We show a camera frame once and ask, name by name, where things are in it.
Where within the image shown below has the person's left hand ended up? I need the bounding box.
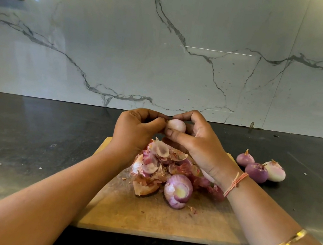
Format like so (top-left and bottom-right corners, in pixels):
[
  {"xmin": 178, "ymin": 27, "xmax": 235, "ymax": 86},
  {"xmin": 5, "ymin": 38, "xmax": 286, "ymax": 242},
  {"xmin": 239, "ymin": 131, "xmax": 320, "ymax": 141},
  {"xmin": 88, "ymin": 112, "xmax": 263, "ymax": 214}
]
[{"xmin": 103, "ymin": 103, "xmax": 169, "ymax": 171}]

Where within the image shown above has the person's right hand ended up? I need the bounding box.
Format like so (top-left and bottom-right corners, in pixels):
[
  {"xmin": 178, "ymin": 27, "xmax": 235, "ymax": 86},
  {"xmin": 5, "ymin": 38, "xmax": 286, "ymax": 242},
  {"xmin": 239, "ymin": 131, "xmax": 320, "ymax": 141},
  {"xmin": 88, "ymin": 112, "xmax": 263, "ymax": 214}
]
[{"xmin": 157, "ymin": 105, "xmax": 251, "ymax": 189}]

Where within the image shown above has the pile of onion peels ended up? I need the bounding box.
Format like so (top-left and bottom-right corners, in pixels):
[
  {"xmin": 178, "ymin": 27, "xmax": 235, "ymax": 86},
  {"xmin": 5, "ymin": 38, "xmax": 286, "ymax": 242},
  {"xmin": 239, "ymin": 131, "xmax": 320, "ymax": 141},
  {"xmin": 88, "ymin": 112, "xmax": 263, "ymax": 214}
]
[{"xmin": 126, "ymin": 134, "xmax": 232, "ymax": 210}]

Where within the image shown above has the small red onion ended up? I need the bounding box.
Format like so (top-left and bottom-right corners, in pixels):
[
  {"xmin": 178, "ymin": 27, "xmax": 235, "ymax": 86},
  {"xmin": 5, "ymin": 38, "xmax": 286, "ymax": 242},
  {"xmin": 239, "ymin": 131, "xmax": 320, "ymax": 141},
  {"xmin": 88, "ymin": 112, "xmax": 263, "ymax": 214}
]
[{"xmin": 235, "ymin": 148, "xmax": 257, "ymax": 169}]

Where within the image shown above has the red onion with pale patch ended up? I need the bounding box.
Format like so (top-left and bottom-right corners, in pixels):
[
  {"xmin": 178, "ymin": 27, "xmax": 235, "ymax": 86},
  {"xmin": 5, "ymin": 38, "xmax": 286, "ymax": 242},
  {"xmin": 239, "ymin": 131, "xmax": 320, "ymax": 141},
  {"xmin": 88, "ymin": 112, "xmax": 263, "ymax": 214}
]
[{"xmin": 161, "ymin": 171, "xmax": 197, "ymax": 212}]

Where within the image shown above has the brownish red onion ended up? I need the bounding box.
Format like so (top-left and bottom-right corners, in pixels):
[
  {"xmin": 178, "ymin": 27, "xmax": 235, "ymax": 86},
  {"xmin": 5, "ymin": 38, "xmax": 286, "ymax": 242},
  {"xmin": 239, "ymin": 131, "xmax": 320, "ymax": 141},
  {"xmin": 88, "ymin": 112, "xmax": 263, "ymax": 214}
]
[{"xmin": 260, "ymin": 158, "xmax": 289, "ymax": 184}]

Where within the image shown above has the person's left forearm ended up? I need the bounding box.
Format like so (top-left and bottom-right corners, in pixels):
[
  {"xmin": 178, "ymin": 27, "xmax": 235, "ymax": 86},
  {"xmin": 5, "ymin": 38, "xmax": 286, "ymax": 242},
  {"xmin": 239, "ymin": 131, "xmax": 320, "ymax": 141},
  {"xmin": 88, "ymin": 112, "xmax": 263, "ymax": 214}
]
[{"xmin": 0, "ymin": 136, "xmax": 125, "ymax": 245}]

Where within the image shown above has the person's right forearm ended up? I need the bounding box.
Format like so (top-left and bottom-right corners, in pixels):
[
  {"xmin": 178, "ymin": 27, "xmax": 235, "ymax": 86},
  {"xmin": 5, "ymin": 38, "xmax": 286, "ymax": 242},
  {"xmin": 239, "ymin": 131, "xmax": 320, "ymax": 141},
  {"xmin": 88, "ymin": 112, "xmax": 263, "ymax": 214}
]
[{"xmin": 215, "ymin": 171, "xmax": 323, "ymax": 245}]

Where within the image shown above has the wooden cutting board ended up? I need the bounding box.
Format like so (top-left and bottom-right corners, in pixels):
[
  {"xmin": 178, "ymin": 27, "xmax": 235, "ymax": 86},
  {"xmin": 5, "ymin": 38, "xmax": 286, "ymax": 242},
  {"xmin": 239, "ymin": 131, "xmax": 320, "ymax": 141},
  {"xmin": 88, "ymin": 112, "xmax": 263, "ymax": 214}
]
[{"xmin": 75, "ymin": 129, "xmax": 267, "ymax": 245}]

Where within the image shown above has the gold bangle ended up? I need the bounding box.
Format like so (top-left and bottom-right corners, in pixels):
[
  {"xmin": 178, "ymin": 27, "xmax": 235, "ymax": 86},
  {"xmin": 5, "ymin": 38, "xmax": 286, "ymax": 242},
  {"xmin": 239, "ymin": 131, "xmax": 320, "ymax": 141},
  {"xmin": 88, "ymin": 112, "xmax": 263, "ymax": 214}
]
[{"xmin": 259, "ymin": 222, "xmax": 309, "ymax": 245}]

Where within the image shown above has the orange thread bracelet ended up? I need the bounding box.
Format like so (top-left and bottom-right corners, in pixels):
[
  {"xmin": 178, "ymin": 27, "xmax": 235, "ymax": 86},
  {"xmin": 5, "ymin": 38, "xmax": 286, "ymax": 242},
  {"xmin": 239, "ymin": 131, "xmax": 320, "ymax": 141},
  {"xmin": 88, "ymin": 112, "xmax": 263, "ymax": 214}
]
[{"xmin": 223, "ymin": 169, "xmax": 250, "ymax": 201}]

